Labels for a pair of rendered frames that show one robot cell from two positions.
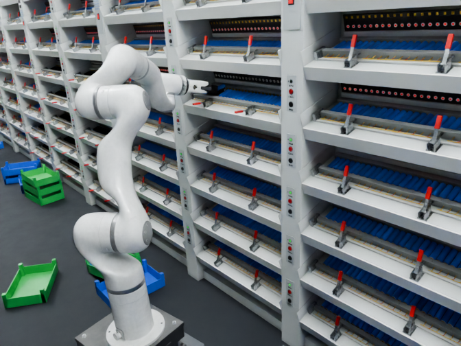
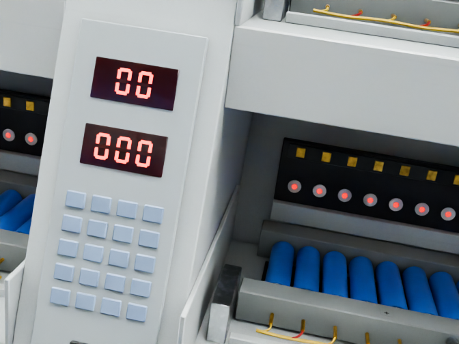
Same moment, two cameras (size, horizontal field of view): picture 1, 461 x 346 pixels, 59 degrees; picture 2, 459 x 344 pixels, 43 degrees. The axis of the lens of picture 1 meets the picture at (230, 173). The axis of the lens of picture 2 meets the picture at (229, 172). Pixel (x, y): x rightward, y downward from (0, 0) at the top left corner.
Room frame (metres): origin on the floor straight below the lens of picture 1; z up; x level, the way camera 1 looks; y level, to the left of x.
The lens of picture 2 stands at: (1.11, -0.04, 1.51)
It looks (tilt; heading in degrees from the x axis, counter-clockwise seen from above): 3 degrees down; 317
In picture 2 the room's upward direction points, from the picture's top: 10 degrees clockwise
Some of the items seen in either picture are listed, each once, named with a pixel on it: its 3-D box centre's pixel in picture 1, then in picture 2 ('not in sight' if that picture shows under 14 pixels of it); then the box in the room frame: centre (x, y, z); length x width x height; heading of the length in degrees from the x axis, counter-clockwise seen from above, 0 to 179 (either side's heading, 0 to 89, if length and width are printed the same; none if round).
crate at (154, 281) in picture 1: (130, 283); not in sight; (1.82, 0.56, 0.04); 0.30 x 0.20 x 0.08; 130
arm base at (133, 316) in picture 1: (131, 307); not in sight; (1.08, 0.34, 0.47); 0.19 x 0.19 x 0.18
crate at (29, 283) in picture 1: (31, 281); not in sight; (1.88, 1.10, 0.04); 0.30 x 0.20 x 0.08; 10
